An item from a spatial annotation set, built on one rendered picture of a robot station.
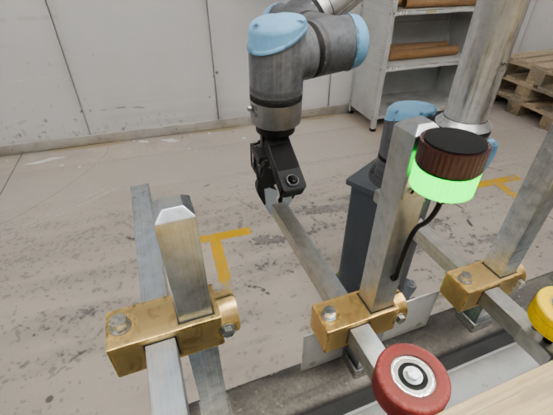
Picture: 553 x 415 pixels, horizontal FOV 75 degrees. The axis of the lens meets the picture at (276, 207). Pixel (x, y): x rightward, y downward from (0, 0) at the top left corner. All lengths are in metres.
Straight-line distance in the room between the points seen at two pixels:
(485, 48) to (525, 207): 0.52
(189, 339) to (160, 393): 0.06
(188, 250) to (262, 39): 0.35
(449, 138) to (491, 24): 0.70
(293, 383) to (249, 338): 0.90
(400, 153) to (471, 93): 0.70
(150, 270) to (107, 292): 1.38
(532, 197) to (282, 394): 0.48
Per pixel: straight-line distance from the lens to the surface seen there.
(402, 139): 0.39
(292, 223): 0.68
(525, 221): 0.64
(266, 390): 0.66
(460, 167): 0.34
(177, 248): 0.33
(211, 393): 0.54
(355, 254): 1.49
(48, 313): 1.89
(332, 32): 0.64
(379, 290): 0.51
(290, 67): 0.59
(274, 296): 1.67
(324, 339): 0.53
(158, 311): 0.42
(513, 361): 0.90
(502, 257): 0.69
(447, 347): 0.76
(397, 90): 3.71
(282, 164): 0.63
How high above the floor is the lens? 1.29
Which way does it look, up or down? 37 degrees down
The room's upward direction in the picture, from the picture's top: straight up
